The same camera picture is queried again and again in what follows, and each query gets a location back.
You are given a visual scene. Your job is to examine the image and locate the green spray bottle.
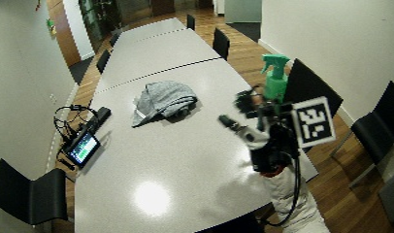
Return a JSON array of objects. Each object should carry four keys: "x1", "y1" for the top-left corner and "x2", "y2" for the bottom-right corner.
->
[{"x1": 260, "y1": 53, "x2": 292, "y2": 105}]

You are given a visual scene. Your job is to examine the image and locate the white marker cube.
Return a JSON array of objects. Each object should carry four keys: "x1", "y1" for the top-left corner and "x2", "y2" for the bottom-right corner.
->
[{"x1": 289, "y1": 95, "x2": 338, "y2": 150}]

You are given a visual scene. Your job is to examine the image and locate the dark floor mat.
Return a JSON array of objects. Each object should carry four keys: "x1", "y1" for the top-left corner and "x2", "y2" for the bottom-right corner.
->
[{"x1": 225, "y1": 21, "x2": 262, "y2": 44}]

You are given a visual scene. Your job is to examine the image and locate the wooden door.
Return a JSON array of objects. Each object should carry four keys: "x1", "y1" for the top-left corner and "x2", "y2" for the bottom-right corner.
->
[{"x1": 47, "y1": 0, "x2": 84, "y2": 68}]

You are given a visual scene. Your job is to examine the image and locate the black glove cable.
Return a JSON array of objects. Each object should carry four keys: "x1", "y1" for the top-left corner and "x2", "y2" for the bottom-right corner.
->
[{"x1": 260, "y1": 151, "x2": 304, "y2": 227}]

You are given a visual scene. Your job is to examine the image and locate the black bar camera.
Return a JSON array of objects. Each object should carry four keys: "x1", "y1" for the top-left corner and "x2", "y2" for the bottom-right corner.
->
[{"x1": 92, "y1": 106, "x2": 113, "y2": 128}]

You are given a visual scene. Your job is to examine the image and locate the green wall sign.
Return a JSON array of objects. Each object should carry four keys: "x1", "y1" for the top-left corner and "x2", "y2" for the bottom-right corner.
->
[{"x1": 47, "y1": 18, "x2": 59, "y2": 36}]

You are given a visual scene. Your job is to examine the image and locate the black tablet with lit screen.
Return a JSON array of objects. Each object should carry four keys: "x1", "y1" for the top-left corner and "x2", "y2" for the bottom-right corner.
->
[{"x1": 61, "y1": 128, "x2": 103, "y2": 170}]

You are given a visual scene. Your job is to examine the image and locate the black tangled cables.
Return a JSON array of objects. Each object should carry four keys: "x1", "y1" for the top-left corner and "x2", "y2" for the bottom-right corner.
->
[{"x1": 53, "y1": 103, "x2": 100, "y2": 145}]

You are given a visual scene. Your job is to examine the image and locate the grey folded cloth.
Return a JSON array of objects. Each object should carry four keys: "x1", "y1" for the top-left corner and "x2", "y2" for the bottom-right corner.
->
[{"x1": 131, "y1": 80, "x2": 201, "y2": 128}]

